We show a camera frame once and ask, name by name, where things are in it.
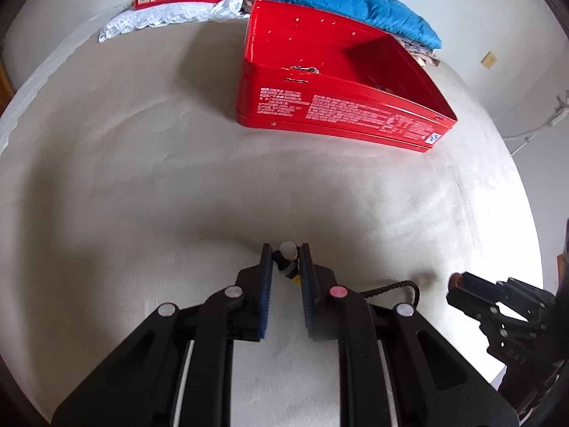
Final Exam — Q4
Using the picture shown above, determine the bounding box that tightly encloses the red open tin box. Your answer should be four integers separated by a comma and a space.
236, 0, 457, 152

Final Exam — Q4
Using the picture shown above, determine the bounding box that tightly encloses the gold charm black cord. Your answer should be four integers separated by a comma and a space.
271, 240, 422, 310

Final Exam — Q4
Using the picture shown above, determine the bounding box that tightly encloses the white wall cable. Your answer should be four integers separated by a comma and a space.
501, 90, 569, 156

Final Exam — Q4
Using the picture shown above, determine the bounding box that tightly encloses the white lace cloth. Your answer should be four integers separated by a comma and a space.
97, 0, 253, 42

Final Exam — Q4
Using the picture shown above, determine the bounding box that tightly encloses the beige wall socket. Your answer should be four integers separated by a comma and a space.
480, 51, 497, 69

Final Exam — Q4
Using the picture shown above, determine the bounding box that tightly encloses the beige bed sheet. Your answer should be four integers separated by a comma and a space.
1, 20, 542, 420

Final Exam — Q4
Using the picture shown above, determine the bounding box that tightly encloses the wooden cabinet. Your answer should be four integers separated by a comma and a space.
0, 62, 15, 115

